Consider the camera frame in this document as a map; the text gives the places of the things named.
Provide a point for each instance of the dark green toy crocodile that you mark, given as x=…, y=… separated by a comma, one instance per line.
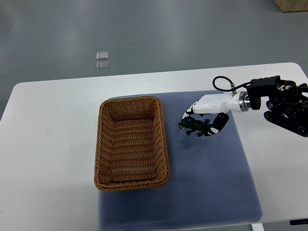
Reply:
x=203, y=127

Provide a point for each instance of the clear floor plate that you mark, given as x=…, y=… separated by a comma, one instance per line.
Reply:
x=102, y=65
x=102, y=55

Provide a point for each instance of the lower clear floor plate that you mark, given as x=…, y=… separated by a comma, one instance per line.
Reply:
x=102, y=65

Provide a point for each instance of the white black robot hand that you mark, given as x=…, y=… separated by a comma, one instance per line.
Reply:
x=218, y=104

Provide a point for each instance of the black table control panel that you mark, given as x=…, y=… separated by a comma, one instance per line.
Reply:
x=298, y=222

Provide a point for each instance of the blue-grey textured mat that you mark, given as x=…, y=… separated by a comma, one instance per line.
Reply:
x=210, y=181

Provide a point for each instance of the brown wicker basket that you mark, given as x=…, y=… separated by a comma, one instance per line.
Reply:
x=131, y=149

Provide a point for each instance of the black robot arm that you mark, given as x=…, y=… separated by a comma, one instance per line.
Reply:
x=287, y=105

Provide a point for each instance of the upper clear floor plate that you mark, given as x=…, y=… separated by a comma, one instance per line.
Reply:
x=102, y=55

